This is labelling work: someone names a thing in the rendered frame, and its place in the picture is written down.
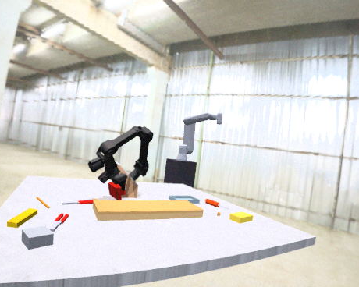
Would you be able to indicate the pale yellow panel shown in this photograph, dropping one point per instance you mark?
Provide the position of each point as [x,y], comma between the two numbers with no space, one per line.
[122,210]

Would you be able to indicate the pale yellow rectangular block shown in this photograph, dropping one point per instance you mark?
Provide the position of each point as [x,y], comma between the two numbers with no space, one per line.
[241,217]

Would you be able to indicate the yellow flat bar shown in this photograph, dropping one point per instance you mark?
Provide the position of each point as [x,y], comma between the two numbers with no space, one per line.
[21,218]

